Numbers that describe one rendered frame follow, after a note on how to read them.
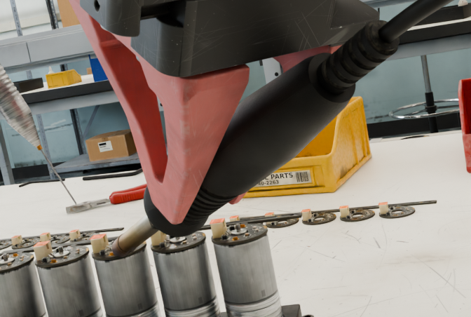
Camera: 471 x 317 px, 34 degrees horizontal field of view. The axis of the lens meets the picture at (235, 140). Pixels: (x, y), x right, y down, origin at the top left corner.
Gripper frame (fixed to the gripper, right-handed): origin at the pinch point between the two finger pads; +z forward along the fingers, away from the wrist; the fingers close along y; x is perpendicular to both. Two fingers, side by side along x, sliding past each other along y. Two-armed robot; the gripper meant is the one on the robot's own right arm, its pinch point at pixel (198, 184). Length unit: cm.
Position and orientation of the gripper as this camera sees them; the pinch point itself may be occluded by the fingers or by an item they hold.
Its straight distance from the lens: 25.6
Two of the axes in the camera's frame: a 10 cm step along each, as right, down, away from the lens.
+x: 5.7, 5.1, -6.4
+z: -1.2, 8.3, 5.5
